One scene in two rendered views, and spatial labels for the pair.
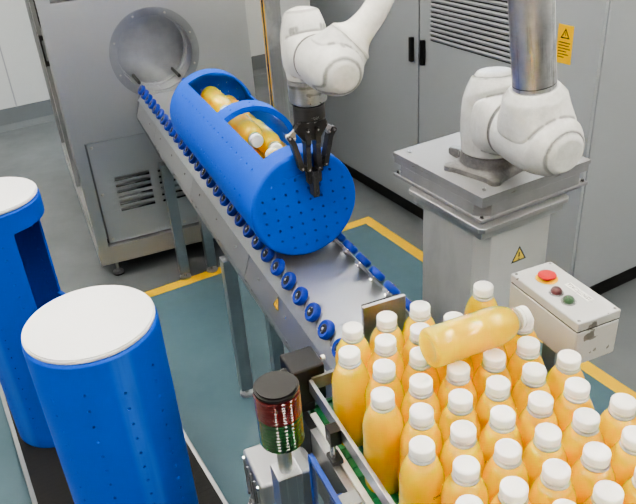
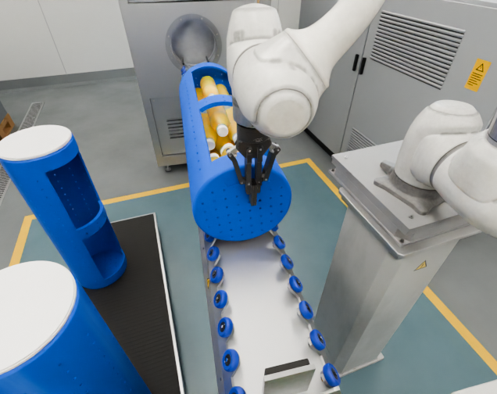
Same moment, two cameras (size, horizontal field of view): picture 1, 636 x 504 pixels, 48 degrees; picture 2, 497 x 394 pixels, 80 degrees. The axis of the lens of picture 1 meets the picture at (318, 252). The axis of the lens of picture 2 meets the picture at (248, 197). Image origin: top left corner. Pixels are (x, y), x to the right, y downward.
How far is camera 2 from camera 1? 105 cm
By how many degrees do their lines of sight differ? 13
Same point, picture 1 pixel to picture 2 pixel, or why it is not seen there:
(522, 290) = not seen: outside the picture
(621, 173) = not seen: hidden behind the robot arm
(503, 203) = (425, 231)
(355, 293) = (273, 297)
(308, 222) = (245, 220)
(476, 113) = (424, 147)
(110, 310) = (32, 301)
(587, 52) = (496, 84)
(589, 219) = not seen: hidden behind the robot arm
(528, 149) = (489, 212)
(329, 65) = (265, 96)
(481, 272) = (387, 275)
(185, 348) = (190, 226)
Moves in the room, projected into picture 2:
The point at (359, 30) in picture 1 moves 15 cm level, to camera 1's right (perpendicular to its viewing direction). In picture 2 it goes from (322, 44) to (442, 49)
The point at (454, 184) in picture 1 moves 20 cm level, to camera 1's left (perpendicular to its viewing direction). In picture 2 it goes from (382, 203) to (313, 197)
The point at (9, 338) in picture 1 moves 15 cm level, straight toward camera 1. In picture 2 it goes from (54, 234) to (48, 258)
